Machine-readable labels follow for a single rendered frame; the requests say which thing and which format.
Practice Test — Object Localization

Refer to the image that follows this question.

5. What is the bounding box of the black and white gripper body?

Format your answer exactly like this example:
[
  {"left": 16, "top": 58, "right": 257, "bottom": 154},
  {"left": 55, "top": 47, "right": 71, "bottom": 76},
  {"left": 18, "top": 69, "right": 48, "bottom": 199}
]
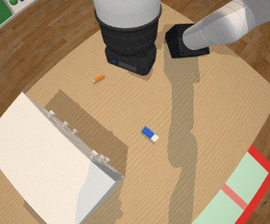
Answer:
[{"left": 94, "top": 0, "right": 162, "bottom": 76}]

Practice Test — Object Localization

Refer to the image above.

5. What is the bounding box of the blue and white eraser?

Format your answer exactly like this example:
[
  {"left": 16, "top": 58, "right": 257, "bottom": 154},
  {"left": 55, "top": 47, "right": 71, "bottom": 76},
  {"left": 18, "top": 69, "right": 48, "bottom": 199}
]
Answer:
[{"left": 142, "top": 127, "right": 159, "bottom": 142}]

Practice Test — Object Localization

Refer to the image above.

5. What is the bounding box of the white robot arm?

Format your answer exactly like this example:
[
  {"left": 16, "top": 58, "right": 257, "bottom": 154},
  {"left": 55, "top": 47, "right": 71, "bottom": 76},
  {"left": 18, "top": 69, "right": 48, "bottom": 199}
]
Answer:
[{"left": 182, "top": 0, "right": 270, "bottom": 50}]

